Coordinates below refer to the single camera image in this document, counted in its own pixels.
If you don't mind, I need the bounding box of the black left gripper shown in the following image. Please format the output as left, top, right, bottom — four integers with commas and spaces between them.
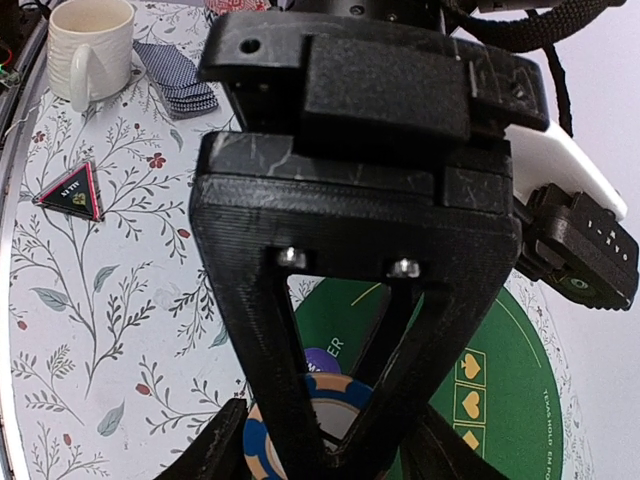
190, 12, 550, 280

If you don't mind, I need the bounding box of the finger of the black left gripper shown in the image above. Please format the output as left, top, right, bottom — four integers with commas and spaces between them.
327, 280, 504, 470
201, 251, 329, 479

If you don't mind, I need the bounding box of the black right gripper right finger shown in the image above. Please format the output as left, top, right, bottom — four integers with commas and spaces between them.
400, 405, 508, 480

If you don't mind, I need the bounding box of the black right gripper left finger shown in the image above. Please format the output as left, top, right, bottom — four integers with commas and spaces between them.
159, 398, 250, 480

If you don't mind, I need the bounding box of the blue small blind button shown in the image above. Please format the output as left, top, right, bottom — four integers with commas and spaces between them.
304, 347, 341, 374

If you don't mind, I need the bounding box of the blue tan poker chip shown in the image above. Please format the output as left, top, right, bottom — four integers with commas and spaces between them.
243, 372, 373, 479

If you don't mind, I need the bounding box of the blue playing card deck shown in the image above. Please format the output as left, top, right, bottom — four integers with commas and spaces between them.
133, 40, 219, 120

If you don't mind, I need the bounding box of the round green poker mat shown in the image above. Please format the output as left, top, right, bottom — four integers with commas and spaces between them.
288, 276, 564, 479

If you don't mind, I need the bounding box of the floral white table mat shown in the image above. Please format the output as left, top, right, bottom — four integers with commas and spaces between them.
1, 26, 596, 479

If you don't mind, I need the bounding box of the black triangular marker tag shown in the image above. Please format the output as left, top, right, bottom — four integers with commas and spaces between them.
32, 160, 103, 222

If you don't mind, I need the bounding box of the cream ceramic mug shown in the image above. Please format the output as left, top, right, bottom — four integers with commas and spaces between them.
47, 0, 135, 113

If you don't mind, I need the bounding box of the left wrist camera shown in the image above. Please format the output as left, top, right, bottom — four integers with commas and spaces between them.
506, 123, 639, 311

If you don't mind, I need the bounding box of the aluminium front rail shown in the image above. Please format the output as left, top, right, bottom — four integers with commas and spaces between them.
1, 1, 50, 136

